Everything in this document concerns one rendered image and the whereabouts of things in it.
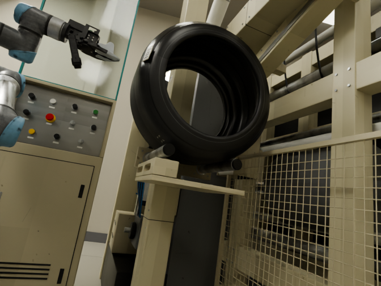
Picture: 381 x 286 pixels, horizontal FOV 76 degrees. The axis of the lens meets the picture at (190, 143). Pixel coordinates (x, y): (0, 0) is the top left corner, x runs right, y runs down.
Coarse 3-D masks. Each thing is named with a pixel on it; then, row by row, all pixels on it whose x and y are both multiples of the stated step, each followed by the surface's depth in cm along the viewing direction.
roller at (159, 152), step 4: (168, 144) 86; (160, 148) 88; (164, 148) 85; (168, 148) 85; (172, 148) 86; (152, 152) 102; (156, 152) 93; (160, 152) 88; (164, 152) 85; (168, 152) 85; (172, 152) 86; (148, 156) 108; (152, 156) 101; (156, 156) 95; (160, 156) 91; (164, 156) 88; (168, 156) 87
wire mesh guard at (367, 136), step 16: (304, 144) 89; (320, 144) 83; (336, 144) 78; (240, 160) 130; (272, 160) 105; (320, 160) 82; (304, 176) 87; (368, 176) 67; (256, 192) 110; (224, 208) 132; (272, 208) 99; (352, 208) 69; (224, 224) 130; (272, 224) 97; (240, 240) 114; (256, 240) 103; (272, 240) 95; (288, 240) 87; (224, 256) 124; (336, 272) 69
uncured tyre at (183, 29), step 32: (192, 32) 95; (224, 32) 101; (160, 64) 88; (192, 64) 126; (224, 64) 126; (256, 64) 105; (160, 96) 86; (224, 96) 130; (256, 96) 117; (160, 128) 88; (192, 128) 89; (224, 128) 127; (256, 128) 100; (192, 160) 96; (224, 160) 98
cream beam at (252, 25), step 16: (256, 0) 118; (272, 0) 107; (288, 0) 106; (304, 0) 104; (240, 16) 131; (256, 16) 117; (272, 16) 116; (240, 32) 130; (256, 32) 128; (272, 32) 126; (256, 48) 141
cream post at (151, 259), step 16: (192, 0) 143; (208, 0) 148; (192, 16) 142; (176, 80) 132; (192, 80) 135; (176, 96) 130; (192, 96) 134; (160, 192) 119; (176, 192) 122; (160, 208) 118; (144, 224) 120; (160, 224) 117; (144, 240) 114; (160, 240) 116; (144, 256) 112; (160, 256) 115; (144, 272) 111; (160, 272) 114
